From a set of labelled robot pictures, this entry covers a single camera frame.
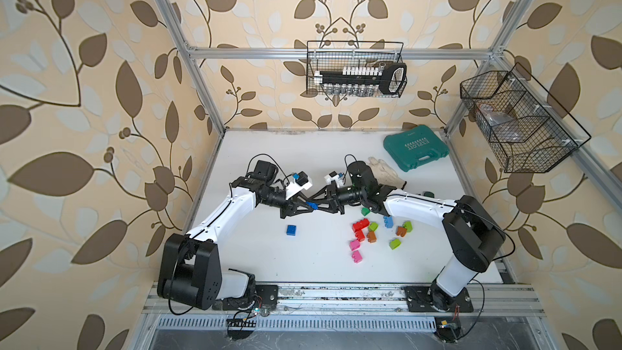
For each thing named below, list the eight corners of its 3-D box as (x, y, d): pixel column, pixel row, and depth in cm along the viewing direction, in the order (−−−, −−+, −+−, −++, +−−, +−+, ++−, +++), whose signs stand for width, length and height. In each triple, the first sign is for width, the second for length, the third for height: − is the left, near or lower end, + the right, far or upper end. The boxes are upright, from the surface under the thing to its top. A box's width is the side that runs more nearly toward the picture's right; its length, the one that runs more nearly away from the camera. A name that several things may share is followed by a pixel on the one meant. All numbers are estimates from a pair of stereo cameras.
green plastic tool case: (403, 173, 106) (406, 166, 102) (379, 144, 117) (381, 136, 113) (448, 155, 113) (453, 147, 109) (422, 129, 124) (425, 121, 120)
